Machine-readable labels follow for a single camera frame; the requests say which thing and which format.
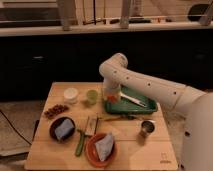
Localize green plastic cup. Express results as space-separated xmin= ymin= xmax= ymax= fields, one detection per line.
xmin=86 ymin=90 xmax=98 ymax=105

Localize black cable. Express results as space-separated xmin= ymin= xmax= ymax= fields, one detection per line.
xmin=0 ymin=109 xmax=34 ymax=146

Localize green plastic tray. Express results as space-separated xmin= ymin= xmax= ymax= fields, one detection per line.
xmin=104 ymin=86 xmax=158 ymax=114

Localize metal cup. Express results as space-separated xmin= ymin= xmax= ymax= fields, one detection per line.
xmin=140 ymin=120 xmax=155 ymax=138

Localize blue cloth on plate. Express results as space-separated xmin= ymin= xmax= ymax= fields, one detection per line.
xmin=95 ymin=133 xmax=114 ymax=161

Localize orange plate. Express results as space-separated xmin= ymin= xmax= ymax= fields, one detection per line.
xmin=85 ymin=133 xmax=117 ymax=168

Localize dark brown bowl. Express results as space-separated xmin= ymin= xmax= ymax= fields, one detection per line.
xmin=49 ymin=117 xmax=76 ymax=142

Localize green cucumber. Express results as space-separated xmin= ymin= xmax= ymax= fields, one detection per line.
xmin=75 ymin=129 xmax=85 ymax=157

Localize yellow handled utensil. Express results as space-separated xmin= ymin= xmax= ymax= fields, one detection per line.
xmin=98 ymin=115 xmax=134 ymax=122

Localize white tongs in tray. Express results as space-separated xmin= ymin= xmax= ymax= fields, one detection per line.
xmin=120 ymin=93 xmax=146 ymax=107

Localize blue sponge in bowl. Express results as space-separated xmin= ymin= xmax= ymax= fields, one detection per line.
xmin=55 ymin=119 xmax=74 ymax=140

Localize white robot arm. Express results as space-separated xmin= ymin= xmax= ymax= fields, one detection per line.
xmin=99 ymin=53 xmax=213 ymax=171

